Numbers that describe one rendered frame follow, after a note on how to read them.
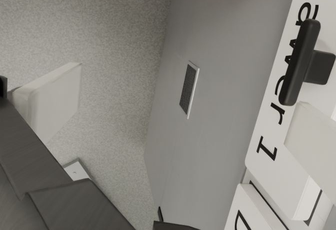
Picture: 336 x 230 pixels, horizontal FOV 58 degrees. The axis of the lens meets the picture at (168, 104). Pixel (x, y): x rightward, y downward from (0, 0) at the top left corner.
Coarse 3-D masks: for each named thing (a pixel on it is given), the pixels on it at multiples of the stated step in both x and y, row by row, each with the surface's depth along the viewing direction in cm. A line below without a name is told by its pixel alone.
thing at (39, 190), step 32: (0, 96) 11; (0, 128) 9; (0, 160) 7; (32, 160) 7; (0, 192) 7; (32, 192) 6; (64, 192) 6; (96, 192) 6; (0, 224) 7; (32, 224) 5; (64, 224) 5; (96, 224) 5; (128, 224) 5
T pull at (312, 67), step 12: (312, 24) 24; (300, 36) 25; (312, 36) 24; (300, 48) 25; (312, 48) 25; (300, 60) 25; (312, 60) 25; (324, 60) 25; (288, 72) 26; (300, 72) 25; (312, 72) 26; (324, 72) 26; (288, 84) 26; (300, 84) 26; (324, 84) 26; (288, 96) 26
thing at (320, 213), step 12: (252, 180) 39; (264, 192) 37; (276, 204) 34; (324, 204) 27; (276, 216) 34; (312, 216) 29; (324, 216) 27; (288, 228) 32; (300, 228) 30; (312, 228) 28
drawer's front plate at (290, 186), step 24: (312, 0) 29; (288, 24) 33; (288, 48) 32; (264, 96) 36; (312, 96) 28; (264, 120) 35; (288, 120) 31; (264, 144) 35; (264, 168) 34; (288, 168) 30; (288, 192) 30; (312, 192) 28; (288, 216) 29
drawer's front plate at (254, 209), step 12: (240, 192) 39; (252, 192) 37; (240, 204) 38; (252, 204) 36; (264, 204) 35; (228, 216) 41; (252, 216) 35; (264, 216) 33; (228, 228) 40; (240, 228) 38; (252, 228) 35; (264, 228) 33; (276, 228) 32
